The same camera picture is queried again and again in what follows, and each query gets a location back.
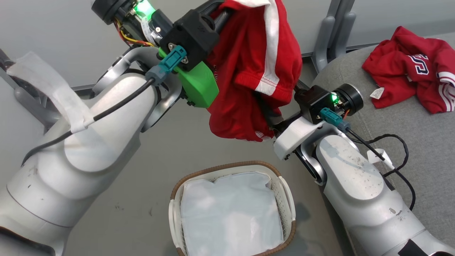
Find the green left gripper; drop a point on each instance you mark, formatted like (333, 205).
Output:
(199, 85)

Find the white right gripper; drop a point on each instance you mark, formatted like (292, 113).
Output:
(295, 137)

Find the red and white jersey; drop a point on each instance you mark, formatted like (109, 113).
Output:
(245, 64)

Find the red jersey with navy number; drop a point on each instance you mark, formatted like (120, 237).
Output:
(401, 60)

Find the white tape on right arm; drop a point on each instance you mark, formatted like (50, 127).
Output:
(382, 158)

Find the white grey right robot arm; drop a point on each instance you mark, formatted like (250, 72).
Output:
(359, 192)

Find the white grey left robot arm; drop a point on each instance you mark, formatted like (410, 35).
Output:
(89, 153)

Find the grey fabric sofa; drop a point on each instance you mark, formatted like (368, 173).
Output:
(430, 153)

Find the white basket liner cloth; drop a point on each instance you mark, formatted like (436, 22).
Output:
(231, 213)

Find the white laundry basket brown rim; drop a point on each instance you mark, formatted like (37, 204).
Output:
(176, 213)

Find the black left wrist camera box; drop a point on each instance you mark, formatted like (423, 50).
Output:
(193, 33)

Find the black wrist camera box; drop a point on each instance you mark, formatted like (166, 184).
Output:
(312, 102)
(193, 33)

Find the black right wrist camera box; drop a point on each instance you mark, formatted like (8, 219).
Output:
(312, 102)

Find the grey corner partition post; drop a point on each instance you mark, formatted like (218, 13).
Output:
(5, 65)

